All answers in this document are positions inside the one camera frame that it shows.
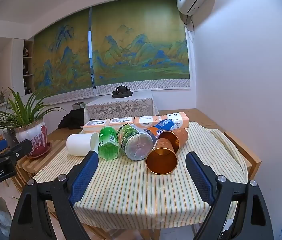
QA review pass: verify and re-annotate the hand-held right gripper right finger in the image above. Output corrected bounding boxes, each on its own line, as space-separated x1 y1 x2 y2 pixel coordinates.
185 151 274 240

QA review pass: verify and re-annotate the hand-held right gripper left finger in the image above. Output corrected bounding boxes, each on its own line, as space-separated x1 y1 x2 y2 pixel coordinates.
8 151 99 240

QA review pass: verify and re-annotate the copper metal cup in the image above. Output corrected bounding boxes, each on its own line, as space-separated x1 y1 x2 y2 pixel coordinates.
159 128 189 153
146 137 179 174

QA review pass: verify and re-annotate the white paper cup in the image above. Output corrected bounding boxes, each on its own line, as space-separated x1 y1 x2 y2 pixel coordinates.
66 133 99 157

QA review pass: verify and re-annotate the red and white flower pot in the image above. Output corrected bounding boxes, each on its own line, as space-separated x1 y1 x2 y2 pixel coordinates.
14 118 48 157

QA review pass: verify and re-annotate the wooden slatted rack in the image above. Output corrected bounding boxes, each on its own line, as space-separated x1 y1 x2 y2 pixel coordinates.
12 139 67 194

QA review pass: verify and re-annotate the red pot saucer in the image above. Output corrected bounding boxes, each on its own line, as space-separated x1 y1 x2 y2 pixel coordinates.
27 141 52 159

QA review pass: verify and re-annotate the green potted plant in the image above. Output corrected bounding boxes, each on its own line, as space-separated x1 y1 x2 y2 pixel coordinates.
0 87 66 137

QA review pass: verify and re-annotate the green plastic bottle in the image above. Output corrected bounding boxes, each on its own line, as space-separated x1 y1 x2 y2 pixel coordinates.
98 126 121 161

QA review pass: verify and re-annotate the striped yellow tablecloth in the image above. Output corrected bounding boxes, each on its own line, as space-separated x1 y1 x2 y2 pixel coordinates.
32 121 247 229

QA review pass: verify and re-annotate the wooden table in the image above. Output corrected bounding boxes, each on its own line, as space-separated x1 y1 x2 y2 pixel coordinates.
44 108 262 240

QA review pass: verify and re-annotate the orange tissue pack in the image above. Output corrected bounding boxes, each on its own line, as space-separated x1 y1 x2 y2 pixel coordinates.
82 119 110 134
134 115 162 131
108 117 135 127
160 112 190 129

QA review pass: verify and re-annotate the black cloth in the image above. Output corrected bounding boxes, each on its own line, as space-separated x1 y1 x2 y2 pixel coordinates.
57 109 86 130

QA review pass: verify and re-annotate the clear bottle with green label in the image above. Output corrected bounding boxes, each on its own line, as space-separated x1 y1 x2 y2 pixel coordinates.
116 123 157 161

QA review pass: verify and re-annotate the blue and orange labelled bottle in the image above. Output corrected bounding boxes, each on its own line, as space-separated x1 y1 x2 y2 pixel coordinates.
143 119 176 140

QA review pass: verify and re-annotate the white lace tablecloth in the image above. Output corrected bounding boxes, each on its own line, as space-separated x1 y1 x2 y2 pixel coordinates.
84 90 156 122

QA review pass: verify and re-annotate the dark teapot set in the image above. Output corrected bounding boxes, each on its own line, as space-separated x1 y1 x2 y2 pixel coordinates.
112 84 134 99

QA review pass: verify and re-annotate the narrow landscape painted blind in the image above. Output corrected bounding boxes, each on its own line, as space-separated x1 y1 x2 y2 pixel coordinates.
32 7 96 104

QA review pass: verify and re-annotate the wide landscape painted blind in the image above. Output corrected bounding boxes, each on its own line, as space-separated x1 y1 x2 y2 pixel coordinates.
91 0 191 96

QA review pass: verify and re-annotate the wall shelf niche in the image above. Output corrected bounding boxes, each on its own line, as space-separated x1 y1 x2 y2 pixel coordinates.
22 39 34 96

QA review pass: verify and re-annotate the air conditioner hose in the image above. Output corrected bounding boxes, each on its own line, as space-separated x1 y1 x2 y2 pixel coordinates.
184 15 196 55

